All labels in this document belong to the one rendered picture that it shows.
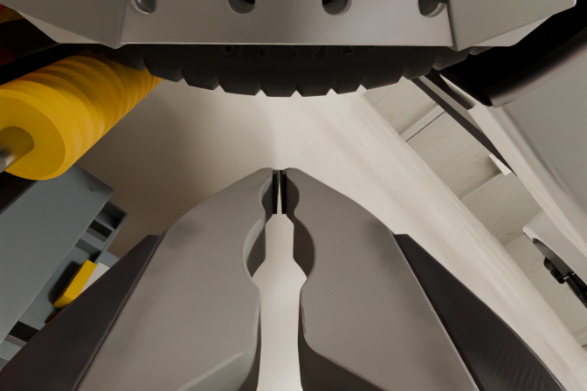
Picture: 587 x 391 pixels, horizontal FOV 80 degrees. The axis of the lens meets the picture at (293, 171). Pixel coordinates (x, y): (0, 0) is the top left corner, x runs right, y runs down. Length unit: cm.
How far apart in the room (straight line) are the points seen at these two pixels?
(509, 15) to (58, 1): 21
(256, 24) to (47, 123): 13
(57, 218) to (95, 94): 36
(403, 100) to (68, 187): 1057
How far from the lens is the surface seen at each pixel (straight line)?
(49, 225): 60
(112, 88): 30
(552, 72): 42
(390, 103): 1085
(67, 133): 24
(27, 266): 56
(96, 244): 69
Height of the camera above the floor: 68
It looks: 20 degrees down
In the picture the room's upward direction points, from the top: 49 degrees clockwise
